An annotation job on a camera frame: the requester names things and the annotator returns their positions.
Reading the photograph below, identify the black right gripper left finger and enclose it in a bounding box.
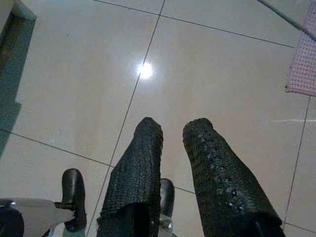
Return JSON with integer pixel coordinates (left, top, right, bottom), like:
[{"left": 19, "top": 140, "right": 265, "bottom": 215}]
[{"left": 96, "top": 117, "right": 164, "bottom": 237}]

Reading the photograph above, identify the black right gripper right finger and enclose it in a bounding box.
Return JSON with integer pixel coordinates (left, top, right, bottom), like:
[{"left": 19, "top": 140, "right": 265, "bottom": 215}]
[{"left": 182, "top": 118, "right": 285, "bottom": 237}]

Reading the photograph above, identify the black robot right foot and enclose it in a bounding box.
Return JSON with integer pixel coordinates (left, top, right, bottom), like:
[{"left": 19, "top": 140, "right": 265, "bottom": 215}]
[{"left": 159, "top": 178, "right": 175, "bottom": 218}]

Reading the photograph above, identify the silver robot right leg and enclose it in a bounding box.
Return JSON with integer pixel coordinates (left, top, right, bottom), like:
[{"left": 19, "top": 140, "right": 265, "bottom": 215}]
[{"left": 158, "top": 214, "right": 173, "bottom": 233}]

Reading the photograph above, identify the silver robot leg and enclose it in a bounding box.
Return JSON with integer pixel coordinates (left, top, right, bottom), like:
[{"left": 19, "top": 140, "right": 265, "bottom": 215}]
[
  {"left": 0, "top": 197, "right": 76, "bottom": 237},
  {"left": 158, "top": 214, "right": 173, "bottom": 233}
]

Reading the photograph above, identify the silver robot left leg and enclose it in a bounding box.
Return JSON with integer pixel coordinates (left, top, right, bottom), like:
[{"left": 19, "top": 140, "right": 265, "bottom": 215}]
[{"left": 0, "top": 197, "right": 76, "bottom": 237}]

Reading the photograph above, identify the pink waffle floor mat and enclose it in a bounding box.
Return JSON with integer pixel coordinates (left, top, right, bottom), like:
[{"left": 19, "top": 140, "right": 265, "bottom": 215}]
[{"left": 285, "top": 0, "right": 316, "bottom": 97}]

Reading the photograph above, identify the grey thin rod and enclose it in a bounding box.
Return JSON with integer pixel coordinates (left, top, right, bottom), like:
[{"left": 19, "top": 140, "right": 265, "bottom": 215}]
[{"left": 256, "top": 0, "right": 316, "bottom": 41}]

